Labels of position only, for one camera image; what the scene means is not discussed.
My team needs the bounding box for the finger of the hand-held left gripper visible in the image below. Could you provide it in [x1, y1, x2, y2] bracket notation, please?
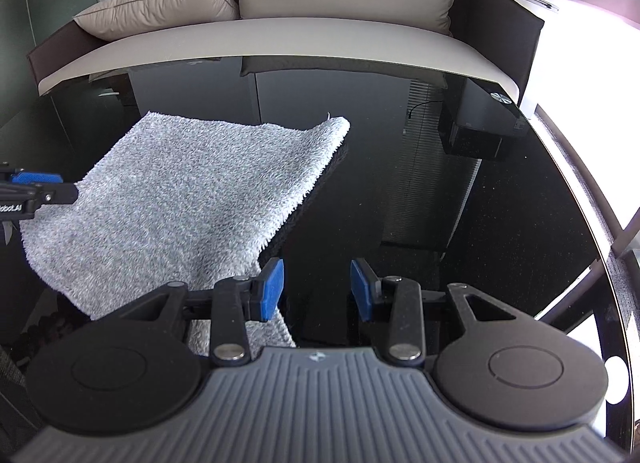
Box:
[10, 169, 80, 206]

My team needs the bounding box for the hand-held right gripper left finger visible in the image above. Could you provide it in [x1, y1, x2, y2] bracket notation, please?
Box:
[107, 258, 286, 369]

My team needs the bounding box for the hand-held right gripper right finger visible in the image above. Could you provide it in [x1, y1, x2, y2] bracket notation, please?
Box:
[350, 257, 518, 364]

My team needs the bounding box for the grey fluffy towel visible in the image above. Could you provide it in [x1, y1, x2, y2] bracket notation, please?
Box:
[19, 112, 351, 359]

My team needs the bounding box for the black box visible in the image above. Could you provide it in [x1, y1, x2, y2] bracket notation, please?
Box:
[438, 78, 529, 160]

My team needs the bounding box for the small beige pillow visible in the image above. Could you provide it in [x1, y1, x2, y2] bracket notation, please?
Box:
[73, 0, 240, 42]

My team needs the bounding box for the dark brown sofa beige seat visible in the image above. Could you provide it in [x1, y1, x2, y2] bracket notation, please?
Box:
[26, 0, 546, 108]

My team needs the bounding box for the black cable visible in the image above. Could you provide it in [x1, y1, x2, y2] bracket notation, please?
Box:
[407, 100, 445, 120]

